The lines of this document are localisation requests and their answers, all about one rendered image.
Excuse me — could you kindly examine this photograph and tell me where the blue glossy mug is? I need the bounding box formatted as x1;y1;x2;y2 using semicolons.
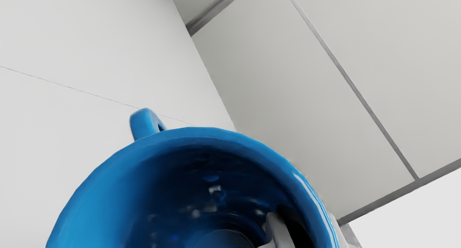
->
45;108;341;248

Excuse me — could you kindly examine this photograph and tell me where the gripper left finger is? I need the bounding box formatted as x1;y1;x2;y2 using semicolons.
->
257;211;296;248

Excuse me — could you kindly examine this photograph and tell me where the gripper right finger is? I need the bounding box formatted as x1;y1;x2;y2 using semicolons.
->
328;214;363;248

